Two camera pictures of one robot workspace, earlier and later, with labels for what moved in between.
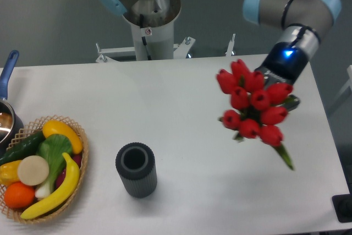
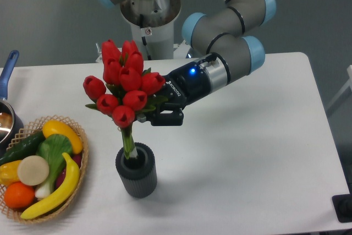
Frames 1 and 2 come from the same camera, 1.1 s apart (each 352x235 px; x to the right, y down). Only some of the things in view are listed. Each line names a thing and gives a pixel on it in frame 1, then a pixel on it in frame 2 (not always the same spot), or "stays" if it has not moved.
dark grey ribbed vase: x=136 y=163 stays
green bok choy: x=55 y=148 stays
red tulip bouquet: x=257 y=107 -> x=126 y=90
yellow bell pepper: x=9 y=173 stays
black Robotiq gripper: x=284 y=63 -> x=186 y=86
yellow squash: x=53 y=127 stays
